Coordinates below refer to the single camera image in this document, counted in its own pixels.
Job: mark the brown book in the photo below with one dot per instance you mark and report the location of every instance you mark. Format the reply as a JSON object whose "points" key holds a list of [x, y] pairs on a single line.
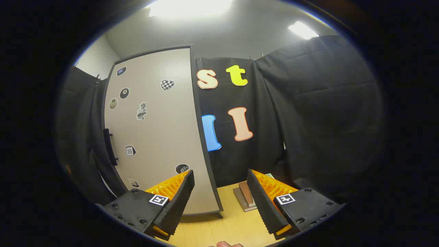
{"points": [[247, 192]]}

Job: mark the black backdrop cloth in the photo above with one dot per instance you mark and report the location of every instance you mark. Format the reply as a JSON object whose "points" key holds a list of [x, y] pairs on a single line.
{"points": [[308, 120], [79, 137]]}

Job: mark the ceiling light panel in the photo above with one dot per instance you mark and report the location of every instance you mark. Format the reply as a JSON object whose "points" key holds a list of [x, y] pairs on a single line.
{"points": [[188, 7], [302, 30]]}

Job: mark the grey cabinet door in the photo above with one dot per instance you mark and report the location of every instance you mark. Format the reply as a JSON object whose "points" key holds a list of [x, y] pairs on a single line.
{"points": [[161, 130]]}

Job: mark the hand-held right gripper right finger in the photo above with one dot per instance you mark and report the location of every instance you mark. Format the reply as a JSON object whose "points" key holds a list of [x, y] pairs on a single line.
{"points": [[264, 206]]}

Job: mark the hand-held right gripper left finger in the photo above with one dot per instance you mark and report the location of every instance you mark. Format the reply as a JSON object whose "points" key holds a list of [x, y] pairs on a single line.
{"points": [[175, 206]]}

